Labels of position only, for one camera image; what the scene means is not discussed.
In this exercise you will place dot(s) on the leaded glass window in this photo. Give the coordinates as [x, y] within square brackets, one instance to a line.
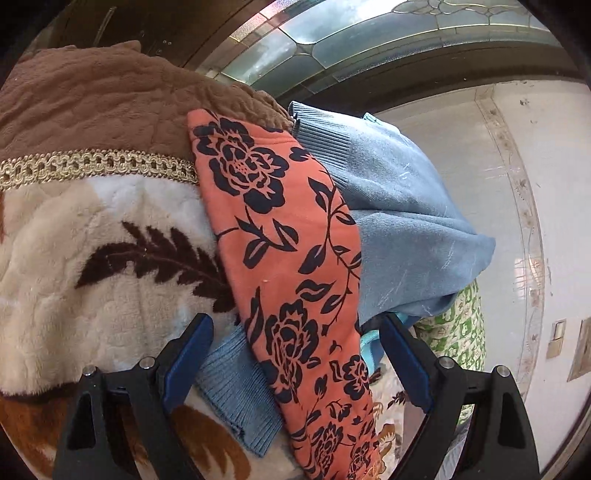
[351, 32]

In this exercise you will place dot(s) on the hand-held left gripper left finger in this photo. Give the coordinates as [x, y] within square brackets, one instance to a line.
[187, 355]

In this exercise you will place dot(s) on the dark wooden window frame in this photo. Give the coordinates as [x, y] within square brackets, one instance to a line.
[415, 74]

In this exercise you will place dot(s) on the beige wall plate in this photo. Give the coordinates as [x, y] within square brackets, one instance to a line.
[557, 339]
[581, 350]

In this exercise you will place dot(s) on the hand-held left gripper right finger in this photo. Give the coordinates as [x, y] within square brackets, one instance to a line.
[406, 355]

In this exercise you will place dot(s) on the orange floral garment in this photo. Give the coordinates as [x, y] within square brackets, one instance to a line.
[286, 258]

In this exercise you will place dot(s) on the blue knit sweater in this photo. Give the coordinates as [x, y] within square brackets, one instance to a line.
[397, 198]

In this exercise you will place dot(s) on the turquoise cloth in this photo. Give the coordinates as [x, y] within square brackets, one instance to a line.
[371, 346]

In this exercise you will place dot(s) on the green patterned quilted cloth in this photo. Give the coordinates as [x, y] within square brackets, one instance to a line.
[455, 323]

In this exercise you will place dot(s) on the leaf print plush blanket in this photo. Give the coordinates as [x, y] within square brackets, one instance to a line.
[101, 221]

